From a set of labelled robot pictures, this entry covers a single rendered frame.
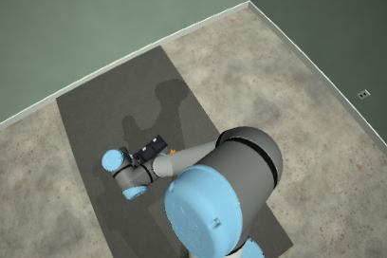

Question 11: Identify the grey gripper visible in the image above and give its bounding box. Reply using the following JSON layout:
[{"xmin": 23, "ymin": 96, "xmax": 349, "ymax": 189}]
[{"xmin": 133, "ymin": 156, "xmax": 141, "ymax": 169}]

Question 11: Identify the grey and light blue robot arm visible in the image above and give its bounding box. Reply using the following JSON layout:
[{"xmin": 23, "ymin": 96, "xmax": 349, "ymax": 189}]
[{"xmin": 102, "ymin": 126, "xmax": 283, "ymax": 258}]

